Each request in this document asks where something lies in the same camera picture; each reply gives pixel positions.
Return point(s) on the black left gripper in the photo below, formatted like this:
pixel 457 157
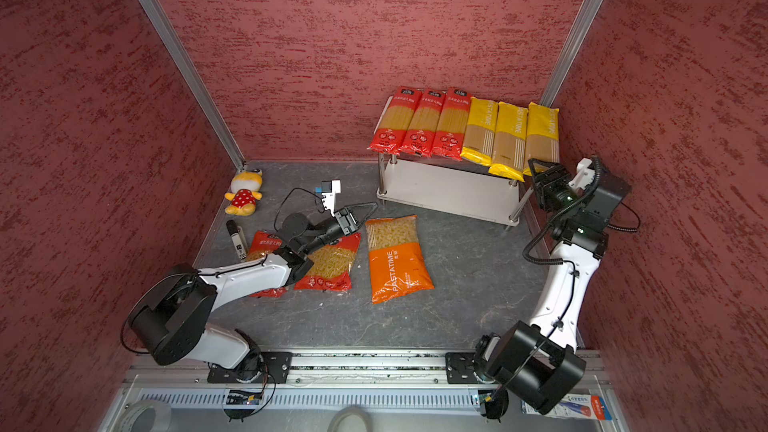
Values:
pixel 345 220

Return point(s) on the left aluminium corner post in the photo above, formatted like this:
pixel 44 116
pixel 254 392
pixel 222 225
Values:
pixel 184 64

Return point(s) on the yellow spaghetti bag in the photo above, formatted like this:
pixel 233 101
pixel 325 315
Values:
pixel 480 132
pixel 542 135
pixel 508 154

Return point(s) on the grey marker pen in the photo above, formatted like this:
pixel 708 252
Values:
pixel 238 240

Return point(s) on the blue white box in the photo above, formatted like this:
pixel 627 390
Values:
pixel 575 406

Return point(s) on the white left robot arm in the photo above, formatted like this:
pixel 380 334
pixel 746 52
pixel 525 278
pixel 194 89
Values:
pixel 171 320

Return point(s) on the aluminium corner post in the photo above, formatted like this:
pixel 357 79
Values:
pixel 577 34
pixel 184 64

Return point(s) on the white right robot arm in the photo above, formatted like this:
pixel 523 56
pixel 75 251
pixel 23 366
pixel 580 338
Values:
pixel 536 361

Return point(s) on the white two-tier metal shelf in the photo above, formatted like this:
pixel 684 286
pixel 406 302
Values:
pixel 478 195

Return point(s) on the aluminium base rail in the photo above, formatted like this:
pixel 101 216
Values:
pixel 345 390

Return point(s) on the red spaghetti bag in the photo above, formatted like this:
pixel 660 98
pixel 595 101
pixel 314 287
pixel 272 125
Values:
pixel 449 136
pixel 419 136
pixel 395 121

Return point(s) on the orange macaroni bag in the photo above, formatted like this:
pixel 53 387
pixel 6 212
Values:
pixel 396 262

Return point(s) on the yellow plush toy red dress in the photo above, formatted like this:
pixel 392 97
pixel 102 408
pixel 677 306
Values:
pixel 244 193

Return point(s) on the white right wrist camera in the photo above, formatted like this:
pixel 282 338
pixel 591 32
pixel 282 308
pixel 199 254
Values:
pixel 584 177

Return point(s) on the red macaroni bag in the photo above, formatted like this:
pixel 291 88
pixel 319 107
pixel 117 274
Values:
pixel 264 243
pixel 332 266

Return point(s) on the right aluminium corner post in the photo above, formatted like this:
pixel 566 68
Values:
pixel 577 34

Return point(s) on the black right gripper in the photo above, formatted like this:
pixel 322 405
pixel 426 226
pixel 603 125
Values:
pixel 547 179

